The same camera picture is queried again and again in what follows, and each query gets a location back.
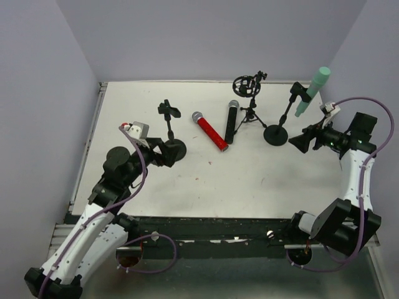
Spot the black round-base stand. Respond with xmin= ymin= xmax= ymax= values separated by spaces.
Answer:
xmin=158 ymin=99 xmax=187 ymax=161
xmin=263 ymin=82 xmax=311 ymax=146

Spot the mint green toy microphone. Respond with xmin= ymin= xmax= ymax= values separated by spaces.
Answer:
xmin=294 ymin=67 xmax=331 ymax=117

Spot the red glitter microphone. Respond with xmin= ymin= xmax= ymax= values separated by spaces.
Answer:
xmin=191 ymin=112 xmax=229 ymax=152

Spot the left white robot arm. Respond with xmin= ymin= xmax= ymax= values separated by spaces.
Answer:
xmin=24 ymin=138 xmax=179 ymax=298

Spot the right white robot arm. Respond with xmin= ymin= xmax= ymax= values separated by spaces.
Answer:
xmin=289 ymin=112 xmax=382 ymax=256

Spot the black glitter microphone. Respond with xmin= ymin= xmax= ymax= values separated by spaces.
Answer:
xmin=224 ymin=100 xmax=239 ymax=145

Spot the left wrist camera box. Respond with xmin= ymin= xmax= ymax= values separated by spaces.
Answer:
xmin=127 ymin=121 xmax=149 ymax=147

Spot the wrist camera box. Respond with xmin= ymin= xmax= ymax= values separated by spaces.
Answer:
xmin=320 ymin=102 xmax=340 ymax=128
xmin=127 ymin=121 xmax=149 ymax=147

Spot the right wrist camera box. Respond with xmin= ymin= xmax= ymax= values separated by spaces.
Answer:
xmin=320 ymin=102 xmax=340 ymax=128

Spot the black tripod shock-mount stand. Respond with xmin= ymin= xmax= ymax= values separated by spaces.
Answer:
xmin=232 ymin=71 xmax=267 ymax=133

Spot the black front mounting rail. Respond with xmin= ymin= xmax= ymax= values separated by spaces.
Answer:
xmin=112 ymin=213 xmax=309 ymax=260

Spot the aluminium extrusion frame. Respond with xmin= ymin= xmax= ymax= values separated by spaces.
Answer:
xmin=49 ymin=82 xmax=108 ymax=256

